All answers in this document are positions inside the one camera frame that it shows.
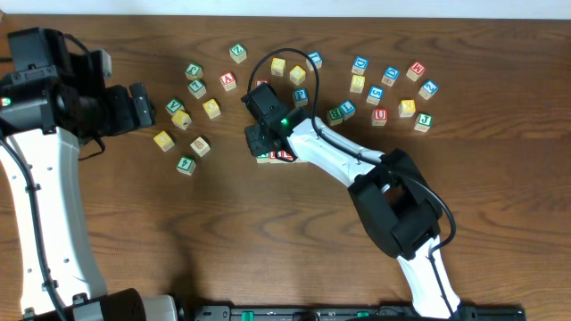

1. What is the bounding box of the yellow S block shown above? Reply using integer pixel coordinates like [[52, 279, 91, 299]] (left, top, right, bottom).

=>
[[350, 75, 366, 94]]

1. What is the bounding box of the red I block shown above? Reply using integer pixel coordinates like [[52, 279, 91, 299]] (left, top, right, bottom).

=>
[[255, 78, 269, 86]]

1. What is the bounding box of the yellow block middle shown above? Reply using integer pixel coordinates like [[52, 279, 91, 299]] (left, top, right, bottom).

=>
[[203, 99, 221, 119]]

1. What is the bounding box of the yellow block beside V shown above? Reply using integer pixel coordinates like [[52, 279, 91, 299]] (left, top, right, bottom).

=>
[[171, 110, 192, 130]]

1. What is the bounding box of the blue I block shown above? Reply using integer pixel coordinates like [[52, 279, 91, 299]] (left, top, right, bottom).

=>
[[339, 100, 356, 120]]

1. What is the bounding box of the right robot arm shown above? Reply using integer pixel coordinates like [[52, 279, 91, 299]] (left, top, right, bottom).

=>
[[241, 83, 460, 319]]

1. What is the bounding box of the red U block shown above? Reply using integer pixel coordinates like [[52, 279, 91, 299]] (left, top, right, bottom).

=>
[[371, 108, 388, 127]]

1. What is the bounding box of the green B block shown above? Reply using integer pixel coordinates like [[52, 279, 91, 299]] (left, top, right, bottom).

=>
[[327, 108, 343, 126]]

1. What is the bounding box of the red M block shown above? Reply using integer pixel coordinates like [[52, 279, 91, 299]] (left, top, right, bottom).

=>
[[406, 62, 426, 82]]

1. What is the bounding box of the blue d block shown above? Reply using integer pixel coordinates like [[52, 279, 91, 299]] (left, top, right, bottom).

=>
[[382, 66, 400, 86], [352, 56, 368, 76]]

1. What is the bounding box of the red E block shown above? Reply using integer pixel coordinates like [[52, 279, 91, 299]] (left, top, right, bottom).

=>
[[269, 152, 278, 163]]

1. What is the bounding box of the yellow block far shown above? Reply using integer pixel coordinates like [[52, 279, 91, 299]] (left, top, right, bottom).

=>
[[270, 58, 286, 77]]

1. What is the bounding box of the blue 5 block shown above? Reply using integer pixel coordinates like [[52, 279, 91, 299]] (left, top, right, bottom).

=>
[[366, 86, 385, 105]]

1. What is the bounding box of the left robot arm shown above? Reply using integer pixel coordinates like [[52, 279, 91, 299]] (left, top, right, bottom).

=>
[[1, 28, 178, 320]]

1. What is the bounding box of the green V block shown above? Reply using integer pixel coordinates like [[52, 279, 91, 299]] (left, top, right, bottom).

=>
[[165, 98, 185, 116]]

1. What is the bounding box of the blue P block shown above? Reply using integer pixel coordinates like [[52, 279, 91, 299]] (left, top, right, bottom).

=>
[[293, 88, 309, 108]]

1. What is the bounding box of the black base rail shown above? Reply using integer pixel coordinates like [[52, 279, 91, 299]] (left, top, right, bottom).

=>
[[194, 305, 527, 321]]

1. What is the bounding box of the yellow K block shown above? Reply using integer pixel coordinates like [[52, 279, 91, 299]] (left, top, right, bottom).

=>
[[398, 99, 416, 118]]

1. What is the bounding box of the green J block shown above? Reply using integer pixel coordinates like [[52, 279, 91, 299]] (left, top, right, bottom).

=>
[[414, 112, 433, 132]]

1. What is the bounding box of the blue D block right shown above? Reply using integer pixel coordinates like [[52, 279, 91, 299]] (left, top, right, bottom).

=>
[[382, 66, 400, 86]]

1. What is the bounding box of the blue L block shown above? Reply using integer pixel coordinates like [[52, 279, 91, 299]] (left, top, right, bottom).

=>
[[306, 51, 323, 71]]

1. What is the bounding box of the yellow block lower left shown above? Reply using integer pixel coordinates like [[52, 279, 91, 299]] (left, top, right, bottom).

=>
[[153, 131, 175, 152]]

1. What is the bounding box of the green Z block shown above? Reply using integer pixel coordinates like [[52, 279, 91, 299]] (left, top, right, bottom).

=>
[[229, 43, 247, 64]]

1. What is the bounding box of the green N block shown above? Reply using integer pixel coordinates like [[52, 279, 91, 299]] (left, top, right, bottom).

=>
[[256, 153, 270, 163]]

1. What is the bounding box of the plain wooden picture block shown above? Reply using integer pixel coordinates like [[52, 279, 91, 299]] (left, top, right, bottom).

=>
[[190, 136, 211, 157]]

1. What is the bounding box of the blue D block left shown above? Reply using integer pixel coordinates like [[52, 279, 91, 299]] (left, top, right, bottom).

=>
[[352, 56, 368, 76]]

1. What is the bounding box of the green 4 block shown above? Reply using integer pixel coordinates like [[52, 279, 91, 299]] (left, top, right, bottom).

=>
[[176, 156, 196, 176]]

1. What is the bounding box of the red A block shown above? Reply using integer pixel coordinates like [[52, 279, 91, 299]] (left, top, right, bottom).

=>
[[219, 71, 237, 92]]

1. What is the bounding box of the blue 2 block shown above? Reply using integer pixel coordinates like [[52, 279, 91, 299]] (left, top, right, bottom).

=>
[[418, 80, 439, 100]]

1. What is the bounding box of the yellow G block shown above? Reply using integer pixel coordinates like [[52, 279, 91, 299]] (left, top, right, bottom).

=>
[[289, 65, 307, 86]]

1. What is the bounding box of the red U block moved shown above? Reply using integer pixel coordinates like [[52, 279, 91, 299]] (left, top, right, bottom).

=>
[[277, 151, 295, 162]]

